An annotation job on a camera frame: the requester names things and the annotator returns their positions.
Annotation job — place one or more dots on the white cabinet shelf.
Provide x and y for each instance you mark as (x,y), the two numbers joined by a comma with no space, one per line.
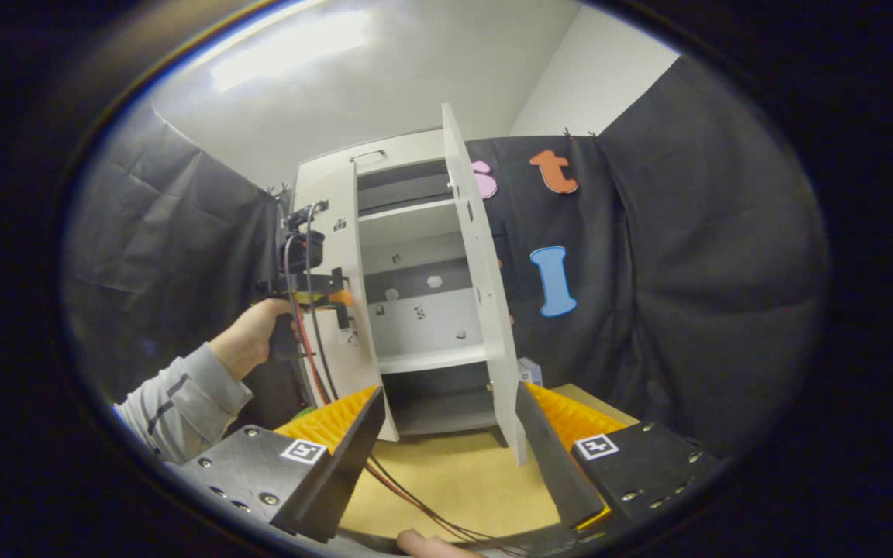
(408,221)
(431,359)

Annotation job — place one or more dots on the black backdrop cloth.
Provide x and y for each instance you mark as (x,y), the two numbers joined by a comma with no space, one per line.
(687,271)

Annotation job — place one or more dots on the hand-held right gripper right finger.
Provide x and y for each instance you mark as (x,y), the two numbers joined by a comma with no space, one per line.
(551,457)

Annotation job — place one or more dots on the white cabinet drawer front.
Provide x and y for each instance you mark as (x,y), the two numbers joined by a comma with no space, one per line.
(415,147)

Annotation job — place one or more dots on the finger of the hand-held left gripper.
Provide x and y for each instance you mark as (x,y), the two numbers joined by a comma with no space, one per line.
(342,301)
(326,280)

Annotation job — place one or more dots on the white double-door shoe cabinet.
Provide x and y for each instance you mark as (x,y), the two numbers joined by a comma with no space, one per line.
(415,318)

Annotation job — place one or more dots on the white cabinet door camera sticker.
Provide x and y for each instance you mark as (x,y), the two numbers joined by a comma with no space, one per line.
(334,190)

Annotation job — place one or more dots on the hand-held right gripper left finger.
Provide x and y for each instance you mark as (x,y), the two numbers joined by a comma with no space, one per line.
(353,457)

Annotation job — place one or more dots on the white cabinet door headphone sticker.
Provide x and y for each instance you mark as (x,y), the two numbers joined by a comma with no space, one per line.
(485,310)

